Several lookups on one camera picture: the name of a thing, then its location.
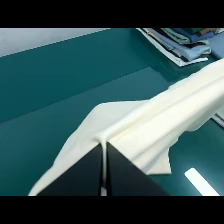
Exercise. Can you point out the cream white shirt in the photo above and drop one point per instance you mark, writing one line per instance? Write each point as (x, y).
(160, 116)

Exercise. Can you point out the heap of clothes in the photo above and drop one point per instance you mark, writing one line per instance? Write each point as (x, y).
(181, 43)

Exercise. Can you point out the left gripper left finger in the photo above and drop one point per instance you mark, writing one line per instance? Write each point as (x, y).
(81, 176)

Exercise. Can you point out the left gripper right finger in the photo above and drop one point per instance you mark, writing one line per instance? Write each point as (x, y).
(128, 178)

